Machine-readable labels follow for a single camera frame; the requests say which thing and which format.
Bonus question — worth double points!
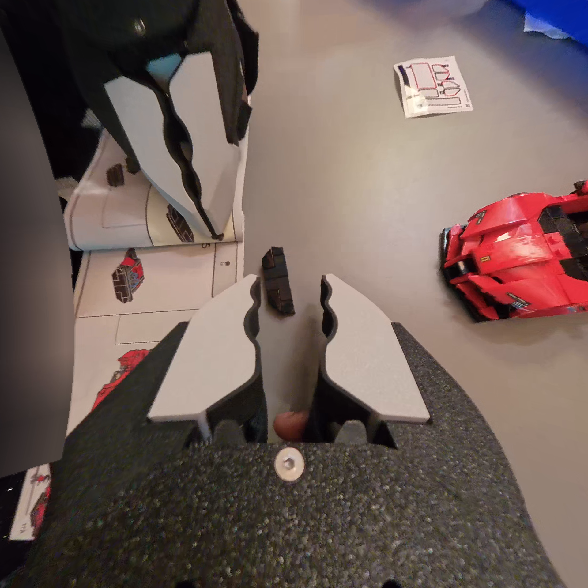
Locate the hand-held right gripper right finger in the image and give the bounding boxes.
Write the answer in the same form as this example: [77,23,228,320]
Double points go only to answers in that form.
[319,274,432,423]

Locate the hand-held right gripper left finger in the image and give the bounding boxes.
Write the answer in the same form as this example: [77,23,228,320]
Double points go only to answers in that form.
[147,274,263,423]

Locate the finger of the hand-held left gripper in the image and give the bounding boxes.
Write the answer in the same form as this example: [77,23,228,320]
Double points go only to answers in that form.
[103,76,225,240]
[169,51,245,237]

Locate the lego instruction booklet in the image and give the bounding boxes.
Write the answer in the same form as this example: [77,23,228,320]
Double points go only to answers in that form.
[9,94,251,540]

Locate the red lego car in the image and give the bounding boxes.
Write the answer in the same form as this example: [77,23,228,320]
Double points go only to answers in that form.
[439,180,588,323]

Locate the person's right hand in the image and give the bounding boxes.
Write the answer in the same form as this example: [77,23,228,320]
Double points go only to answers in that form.
[273,411,310,443]

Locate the white sticker sheet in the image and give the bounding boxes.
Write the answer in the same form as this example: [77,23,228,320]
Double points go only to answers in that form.
[394,56,474,119]

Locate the blue plastic bin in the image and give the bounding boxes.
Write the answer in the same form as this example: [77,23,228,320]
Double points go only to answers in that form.
[505,0,588,44]

